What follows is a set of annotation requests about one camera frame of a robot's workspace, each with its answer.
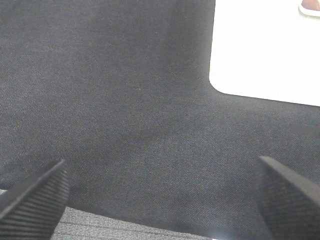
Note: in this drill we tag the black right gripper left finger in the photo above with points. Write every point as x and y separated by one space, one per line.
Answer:
32 209

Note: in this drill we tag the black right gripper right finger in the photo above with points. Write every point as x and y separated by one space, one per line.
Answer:
288 202

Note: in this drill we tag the white plastic box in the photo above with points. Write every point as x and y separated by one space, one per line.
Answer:
266 49

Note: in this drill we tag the white shoe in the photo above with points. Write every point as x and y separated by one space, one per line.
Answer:
310 7

